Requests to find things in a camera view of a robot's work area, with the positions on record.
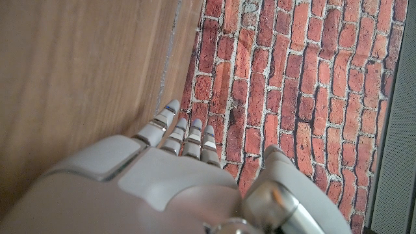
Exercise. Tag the grey perforated panel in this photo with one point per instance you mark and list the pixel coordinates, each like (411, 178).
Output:
(396, 146)

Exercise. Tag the printed red brick backdrop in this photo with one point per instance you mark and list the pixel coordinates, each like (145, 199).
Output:
(292, 81)

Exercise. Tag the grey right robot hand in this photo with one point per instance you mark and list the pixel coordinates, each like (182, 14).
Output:
(146, 188)

